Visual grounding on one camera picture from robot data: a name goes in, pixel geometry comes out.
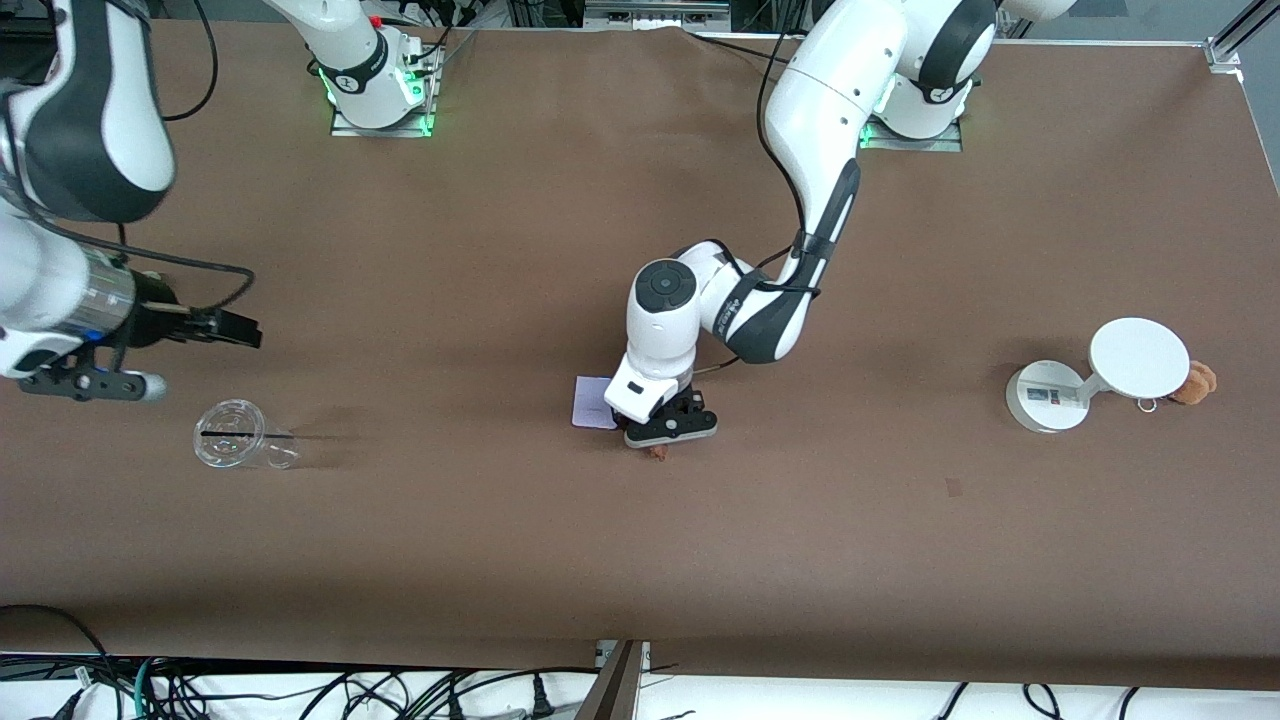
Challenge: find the brown teddy bear keychain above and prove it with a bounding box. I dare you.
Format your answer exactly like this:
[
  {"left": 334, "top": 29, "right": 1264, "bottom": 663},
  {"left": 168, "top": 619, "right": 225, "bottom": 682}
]
[{"left": 1168, "top": 361, "right": 1219, "bottom": 406}]

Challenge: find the silver metal box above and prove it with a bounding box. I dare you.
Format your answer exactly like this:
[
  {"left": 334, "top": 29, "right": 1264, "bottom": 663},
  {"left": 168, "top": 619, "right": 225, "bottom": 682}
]
[{"left": 585, "top": 0, "right": 731, "bottom": 29}]

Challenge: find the clear plastic cup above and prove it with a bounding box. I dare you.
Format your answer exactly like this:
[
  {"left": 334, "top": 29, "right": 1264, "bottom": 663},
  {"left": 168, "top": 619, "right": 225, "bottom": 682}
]
[{"left": 193, "top": 399, "right": 301, "bottom": 471}]

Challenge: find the aluminium frame bar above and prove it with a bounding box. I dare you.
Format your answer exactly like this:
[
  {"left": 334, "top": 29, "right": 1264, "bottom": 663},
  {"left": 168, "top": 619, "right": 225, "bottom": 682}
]
[{"left": 1215, "top": 0, "right": 1280, "bottom": 51}]

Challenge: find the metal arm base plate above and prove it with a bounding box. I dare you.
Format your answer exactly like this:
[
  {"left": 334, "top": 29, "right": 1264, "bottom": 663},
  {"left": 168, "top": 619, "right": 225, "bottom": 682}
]
[
  {"left": 858, "top": 100, "right": 964, "bottom": 153},
  {"left": 330, "top": 45, "right": 438, "bottom": 138}
]

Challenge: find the aluminium profile beam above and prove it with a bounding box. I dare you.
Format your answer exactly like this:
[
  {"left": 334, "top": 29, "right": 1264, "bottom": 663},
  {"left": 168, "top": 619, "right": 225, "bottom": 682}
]
[{"left": 575, "top": 640, "right": 651, "bottom": 720}]

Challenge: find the white round desk lamp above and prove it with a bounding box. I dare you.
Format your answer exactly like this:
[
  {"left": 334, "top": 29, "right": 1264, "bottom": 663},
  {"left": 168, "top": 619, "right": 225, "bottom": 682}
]
[{"left": 1005, "top": 317, "right": 1191, "bottom": 434}]

